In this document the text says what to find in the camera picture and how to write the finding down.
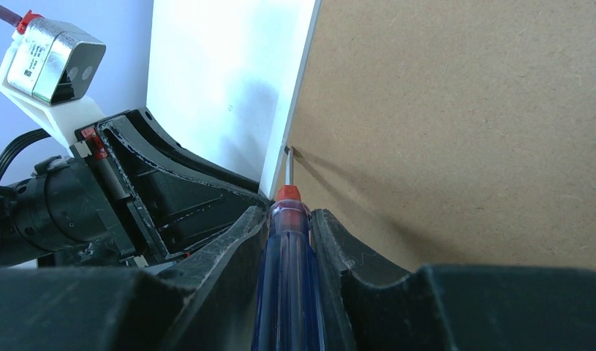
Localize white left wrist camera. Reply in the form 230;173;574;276
0;11;107;148

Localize brown frame backing board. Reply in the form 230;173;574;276
290;1;596;270

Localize white picture frame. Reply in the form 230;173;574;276
259;1;321;200

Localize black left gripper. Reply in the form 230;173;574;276
0;108;270;267

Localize blue red screwdriver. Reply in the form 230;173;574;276
251;147;325;350

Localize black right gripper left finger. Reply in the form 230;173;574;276
0;207;265;350

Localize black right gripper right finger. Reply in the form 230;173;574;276
312;209;596;350

